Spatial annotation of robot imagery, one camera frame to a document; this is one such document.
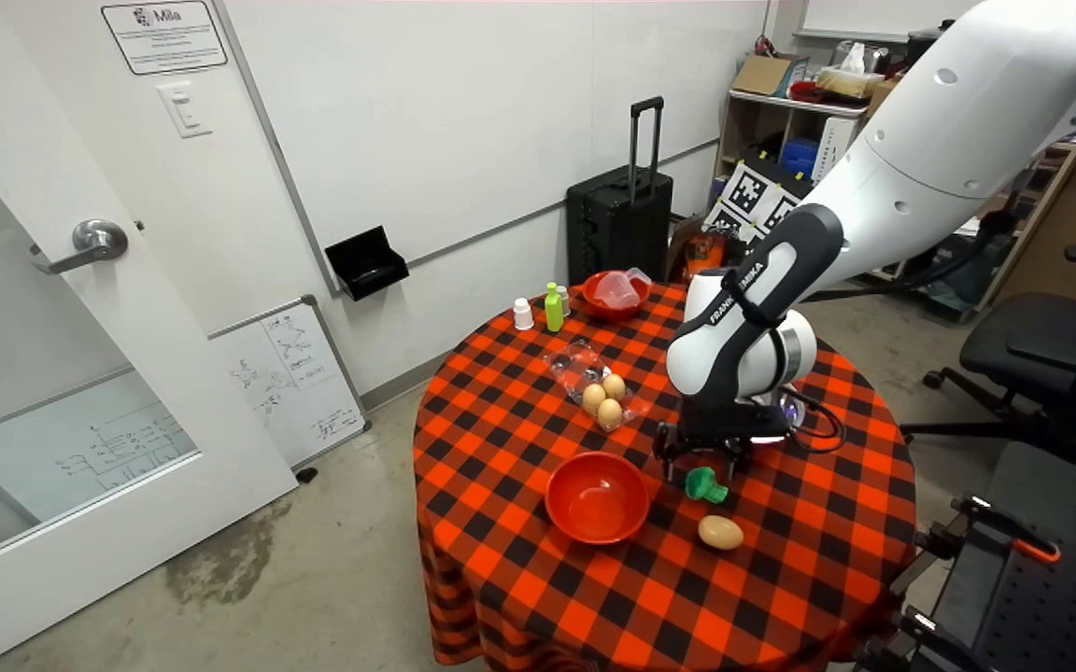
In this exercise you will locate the green bottle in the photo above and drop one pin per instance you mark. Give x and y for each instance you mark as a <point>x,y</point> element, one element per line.
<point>556,307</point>

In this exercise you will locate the cardboard box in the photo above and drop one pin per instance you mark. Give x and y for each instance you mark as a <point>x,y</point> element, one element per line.
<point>764,76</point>

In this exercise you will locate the clear plastic measuring cup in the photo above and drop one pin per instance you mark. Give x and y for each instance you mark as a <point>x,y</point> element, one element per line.
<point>617,287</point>

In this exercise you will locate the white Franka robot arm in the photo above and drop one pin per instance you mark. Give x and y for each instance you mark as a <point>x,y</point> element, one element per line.
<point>935,136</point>

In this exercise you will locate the beige egg in carton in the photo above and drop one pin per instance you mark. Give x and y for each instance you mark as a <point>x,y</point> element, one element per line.
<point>610,412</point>
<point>591,398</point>
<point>614,382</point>

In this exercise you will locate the black white fiducial tag board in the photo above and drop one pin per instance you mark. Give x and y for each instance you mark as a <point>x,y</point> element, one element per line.
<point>755,200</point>

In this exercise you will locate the small white bottle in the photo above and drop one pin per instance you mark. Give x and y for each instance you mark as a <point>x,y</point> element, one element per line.
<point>520,315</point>

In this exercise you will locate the small framed whiteboard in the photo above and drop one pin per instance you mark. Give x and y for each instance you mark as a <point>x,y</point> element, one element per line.
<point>291,377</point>

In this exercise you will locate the white printed door sign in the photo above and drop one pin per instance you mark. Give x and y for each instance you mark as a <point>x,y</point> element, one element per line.
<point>165,34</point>

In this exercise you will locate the black wall tray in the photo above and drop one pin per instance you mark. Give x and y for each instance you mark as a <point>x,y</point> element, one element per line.
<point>369,263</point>

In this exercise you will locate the black perforated mounting table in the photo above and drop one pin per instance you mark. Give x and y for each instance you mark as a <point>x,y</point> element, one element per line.
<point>1047,582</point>

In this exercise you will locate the small food items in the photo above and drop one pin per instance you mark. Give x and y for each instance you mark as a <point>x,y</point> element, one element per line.
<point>581,373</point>

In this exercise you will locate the small white paper notice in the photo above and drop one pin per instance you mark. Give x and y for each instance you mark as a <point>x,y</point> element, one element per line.
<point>186,108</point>

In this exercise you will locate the white storage shelf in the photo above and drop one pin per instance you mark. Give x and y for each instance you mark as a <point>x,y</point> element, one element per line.
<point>801,123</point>

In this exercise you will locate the black office chair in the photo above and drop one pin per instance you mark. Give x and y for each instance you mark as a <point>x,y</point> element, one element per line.
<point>1047,360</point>

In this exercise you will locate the black orange clamp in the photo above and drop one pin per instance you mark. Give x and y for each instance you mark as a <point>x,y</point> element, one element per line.
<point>1012,528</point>

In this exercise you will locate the black suitcase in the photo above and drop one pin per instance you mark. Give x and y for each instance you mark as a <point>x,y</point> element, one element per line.
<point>617,226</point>

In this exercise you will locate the loose beige egg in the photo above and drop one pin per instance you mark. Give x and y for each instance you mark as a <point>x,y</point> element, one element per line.
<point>719,533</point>

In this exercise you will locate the red bowl holding cup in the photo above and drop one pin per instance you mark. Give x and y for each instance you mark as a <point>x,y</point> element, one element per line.
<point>601,304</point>

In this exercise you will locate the green toy broccoli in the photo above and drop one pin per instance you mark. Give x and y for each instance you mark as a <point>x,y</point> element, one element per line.
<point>703,485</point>

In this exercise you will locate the orange black checkered tablecloth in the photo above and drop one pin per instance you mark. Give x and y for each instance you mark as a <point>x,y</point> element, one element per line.
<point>539,600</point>

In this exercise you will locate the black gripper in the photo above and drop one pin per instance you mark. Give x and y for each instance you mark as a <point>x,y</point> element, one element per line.
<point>727,417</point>

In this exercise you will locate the empty red bowl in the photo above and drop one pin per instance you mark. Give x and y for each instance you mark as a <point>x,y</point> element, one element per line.
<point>601,496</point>

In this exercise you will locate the white door with sign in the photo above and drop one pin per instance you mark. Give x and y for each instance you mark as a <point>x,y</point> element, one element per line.
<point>67,373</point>

